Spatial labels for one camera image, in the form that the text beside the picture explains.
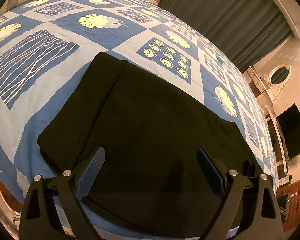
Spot black pants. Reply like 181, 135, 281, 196
37, 52, 262, 238

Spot dark green curtain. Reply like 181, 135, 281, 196
159, 0, 293, 72

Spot brown wooden cabinet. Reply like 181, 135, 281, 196
277, 180, 300, 232

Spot oval white framed mirror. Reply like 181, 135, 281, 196
268, 64, 291, 86

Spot black wall television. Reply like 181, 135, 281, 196
277, 104, 300, 159

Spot blue patterned bed sheet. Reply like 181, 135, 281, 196
0, 0, 276, 239

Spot white dressing table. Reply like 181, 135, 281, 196
244, 65, 291, 188

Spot brown wooden bed frame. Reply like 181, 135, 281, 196
0, 180, 23, 235

